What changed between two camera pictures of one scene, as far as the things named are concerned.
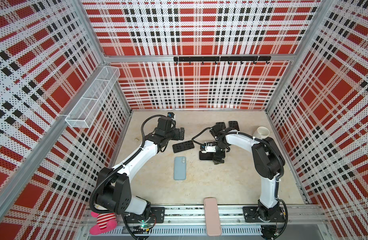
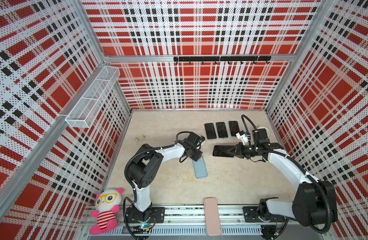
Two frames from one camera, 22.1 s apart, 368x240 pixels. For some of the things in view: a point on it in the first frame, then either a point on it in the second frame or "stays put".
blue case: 180,168 to 200,167
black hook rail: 185,59 stays put
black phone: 220,125 stays put
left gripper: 176,136 to 198,155
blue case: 208,156 to 210,131
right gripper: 218,160 to 238,148
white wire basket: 82,113 stays put
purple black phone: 234,125 stays put
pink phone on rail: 212,218 stays put
